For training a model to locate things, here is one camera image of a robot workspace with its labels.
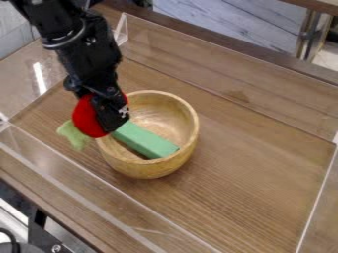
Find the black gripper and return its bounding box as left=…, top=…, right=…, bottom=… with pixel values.
left=43, top=14, right=129, bottom=132

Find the red plush fruit green leaf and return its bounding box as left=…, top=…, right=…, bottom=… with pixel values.
left=56, top=93, right=113, bottom=151

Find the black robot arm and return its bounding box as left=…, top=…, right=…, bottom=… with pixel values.
left=4, top=0, right=129, bottom=132

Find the wooden bowl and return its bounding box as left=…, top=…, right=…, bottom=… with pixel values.
left=96, top=90, right=199, bottom=179

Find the green rectangular block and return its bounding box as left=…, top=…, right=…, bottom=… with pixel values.
left=111, top=121, right=179, bottom=159

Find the metal table leg background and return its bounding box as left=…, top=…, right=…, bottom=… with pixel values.
left=295, top=10, right=333, bottom=62

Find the clear acrylic corner bracket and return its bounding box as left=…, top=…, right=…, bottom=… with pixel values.
left=113, top=14, right=128, bottom=45

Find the black table frame bracket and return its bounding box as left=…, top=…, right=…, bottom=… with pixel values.
left=28, top=209, right=72, bottom=253

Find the black cable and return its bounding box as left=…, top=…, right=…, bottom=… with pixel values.
left=0, top=226, right=21, bottom=253

